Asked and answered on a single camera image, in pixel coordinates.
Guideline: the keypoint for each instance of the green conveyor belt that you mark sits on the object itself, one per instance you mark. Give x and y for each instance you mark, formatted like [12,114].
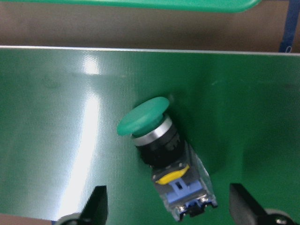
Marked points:
[59,109]

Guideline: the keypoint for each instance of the green push button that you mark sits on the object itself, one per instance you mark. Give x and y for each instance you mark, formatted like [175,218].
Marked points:
[178,174]

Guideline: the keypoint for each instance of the green tray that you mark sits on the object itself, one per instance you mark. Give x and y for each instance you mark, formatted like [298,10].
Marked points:
[220,6]

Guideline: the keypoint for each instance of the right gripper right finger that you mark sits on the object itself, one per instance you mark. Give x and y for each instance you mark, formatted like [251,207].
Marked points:
[244,209]

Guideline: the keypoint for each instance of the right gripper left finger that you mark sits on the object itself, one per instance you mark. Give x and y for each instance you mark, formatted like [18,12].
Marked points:
[95,212]

